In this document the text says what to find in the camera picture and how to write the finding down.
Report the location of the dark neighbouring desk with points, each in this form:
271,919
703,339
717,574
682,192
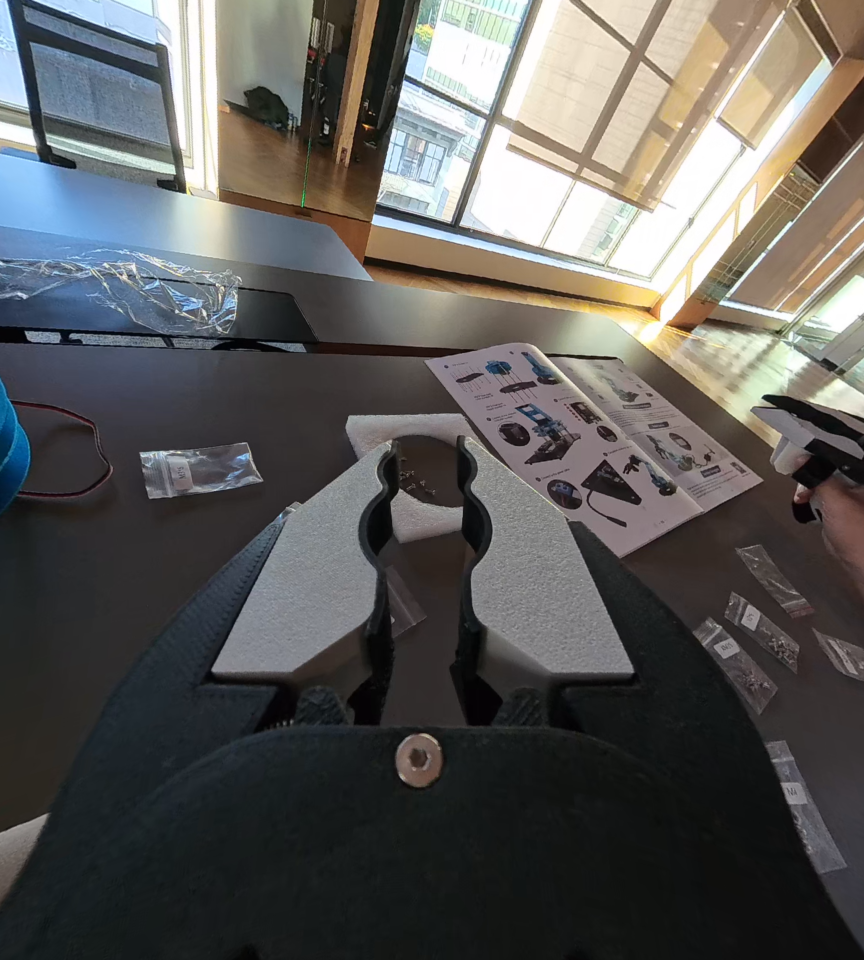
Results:
402,307

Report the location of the white foam frame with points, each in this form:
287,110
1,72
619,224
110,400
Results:
372,435

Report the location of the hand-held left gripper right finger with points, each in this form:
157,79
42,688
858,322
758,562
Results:
552,600

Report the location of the cluster of small metal screws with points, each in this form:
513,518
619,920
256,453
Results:
411,480

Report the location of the dark grey desk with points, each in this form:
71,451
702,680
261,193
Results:
101,637

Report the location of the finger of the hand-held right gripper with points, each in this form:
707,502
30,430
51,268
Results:
784,427
829,427

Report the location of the crumpled clear plastic wrap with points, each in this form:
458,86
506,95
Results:
139,292

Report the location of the black mesh office chair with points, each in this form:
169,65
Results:
101,97

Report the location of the grey table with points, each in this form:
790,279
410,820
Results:
139,210

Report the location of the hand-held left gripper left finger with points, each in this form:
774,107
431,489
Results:
304,600

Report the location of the robot arm instruction booklet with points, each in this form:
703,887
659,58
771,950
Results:
589,450

